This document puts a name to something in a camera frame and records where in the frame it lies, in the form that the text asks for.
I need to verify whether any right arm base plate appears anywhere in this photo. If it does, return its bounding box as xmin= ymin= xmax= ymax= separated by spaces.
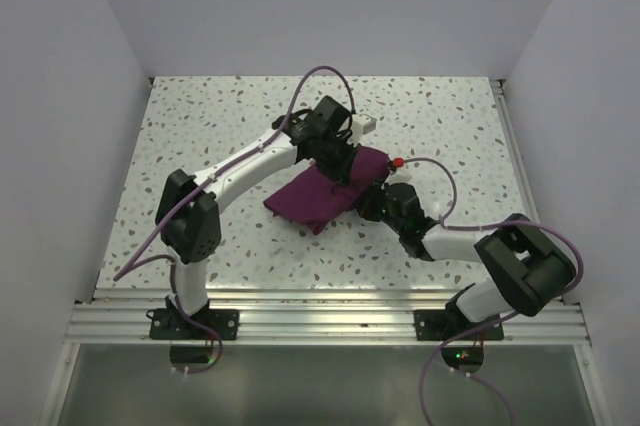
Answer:
xmin=413 ymin=309 xmax=500 ymax=342

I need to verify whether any purple cloth mat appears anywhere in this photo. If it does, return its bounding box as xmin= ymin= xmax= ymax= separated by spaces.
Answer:
xmin=263 ymin=146 xmax=390 ymax=235

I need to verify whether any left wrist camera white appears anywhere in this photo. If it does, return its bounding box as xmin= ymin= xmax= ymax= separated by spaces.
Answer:
xmin=350 ymin=114 xmax=377 ymax=143

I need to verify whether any aluminium rail frame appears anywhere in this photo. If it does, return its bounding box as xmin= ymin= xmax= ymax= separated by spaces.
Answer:
xmin=39 ymin=76 xmax=611 ymax=426

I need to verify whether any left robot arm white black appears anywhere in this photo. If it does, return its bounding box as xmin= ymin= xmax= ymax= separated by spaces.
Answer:
xmin=156 ymin=96 xmax=376 ymax=339

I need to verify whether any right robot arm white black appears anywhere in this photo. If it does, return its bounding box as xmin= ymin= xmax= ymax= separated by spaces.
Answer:
xmin=355 ymin=183 xmax=580 ymax=339

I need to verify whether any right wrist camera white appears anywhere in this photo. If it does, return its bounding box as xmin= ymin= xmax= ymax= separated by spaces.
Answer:
xmin=386 ymin=158 xmax=412 ymax=184

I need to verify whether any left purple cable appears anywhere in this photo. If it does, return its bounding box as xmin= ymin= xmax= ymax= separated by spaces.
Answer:
xmin=112 ymin=64 xmax=357 ymax=375

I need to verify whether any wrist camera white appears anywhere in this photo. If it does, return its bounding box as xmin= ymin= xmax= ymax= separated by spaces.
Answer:
xmin=350 ymin=114 xmax=377 ymax=143
xmin=386 ymin=158 xmax=412 ymax=184

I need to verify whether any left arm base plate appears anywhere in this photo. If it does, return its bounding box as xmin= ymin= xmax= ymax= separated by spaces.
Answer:
xmin=146 ymin=307 xmax=240 ymax=341

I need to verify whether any purple cable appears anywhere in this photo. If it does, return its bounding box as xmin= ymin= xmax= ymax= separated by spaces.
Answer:
xmin=402 ymin=156 xmax=586 ymax=426
xmin=112 ymin=64 xmax=357 ymax=375

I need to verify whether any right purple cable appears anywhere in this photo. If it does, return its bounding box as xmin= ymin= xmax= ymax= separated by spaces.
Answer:
xmin=402 ymin=156 xmax=586 ymax=426

